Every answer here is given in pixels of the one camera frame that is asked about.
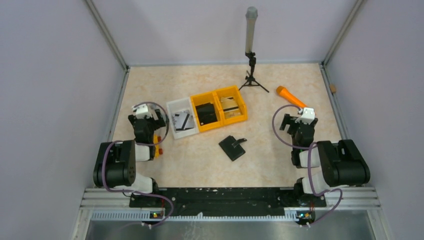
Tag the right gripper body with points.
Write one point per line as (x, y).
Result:
(290, 120)

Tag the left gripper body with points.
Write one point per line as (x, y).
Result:
(155, 124)

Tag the black leather card holder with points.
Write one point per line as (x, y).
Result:
(232, 147)

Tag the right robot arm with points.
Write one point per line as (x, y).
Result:
(341, 162)

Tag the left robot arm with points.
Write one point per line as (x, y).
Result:
(116, 162)

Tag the white card in bin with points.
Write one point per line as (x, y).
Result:
(183, 120)

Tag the black cards stack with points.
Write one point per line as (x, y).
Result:
(206, 113)

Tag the yellow bin with black cards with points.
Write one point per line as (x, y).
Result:
(208, 97)

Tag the yellow bin with beige cards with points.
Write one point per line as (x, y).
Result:
(233, 91)

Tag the beige striped cards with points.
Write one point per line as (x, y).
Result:
(230, 107)

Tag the yellow toy car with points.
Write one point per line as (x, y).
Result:
(158, 149)

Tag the white plastic bin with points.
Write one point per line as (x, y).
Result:
(180, 105)

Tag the orange toy microphone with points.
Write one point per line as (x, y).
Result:
(287, 95)

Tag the black mini tripod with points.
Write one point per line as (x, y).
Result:
(250, 80)

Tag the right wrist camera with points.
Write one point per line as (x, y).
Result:
(306, 116)

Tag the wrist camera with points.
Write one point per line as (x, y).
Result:
(142, 111)
(306, 116)

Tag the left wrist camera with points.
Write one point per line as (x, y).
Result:
(142, 111)

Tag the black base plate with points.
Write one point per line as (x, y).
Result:
(226, 201)

